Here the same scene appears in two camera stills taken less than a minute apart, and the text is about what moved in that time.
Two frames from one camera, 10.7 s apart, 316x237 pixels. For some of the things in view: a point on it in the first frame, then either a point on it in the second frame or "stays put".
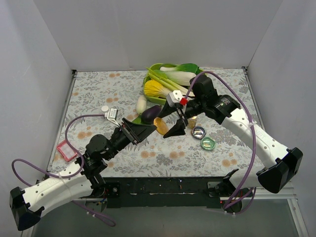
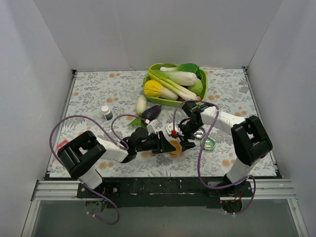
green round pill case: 208,143 stays put
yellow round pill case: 161,125 → 177,146
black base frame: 163,192 stays put
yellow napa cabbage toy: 152,88 stays put
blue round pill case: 199,132 stays put
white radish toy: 141,103 stays put
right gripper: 181,114 → 185,138
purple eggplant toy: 149,113 stays put
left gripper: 129,132 → 160,142
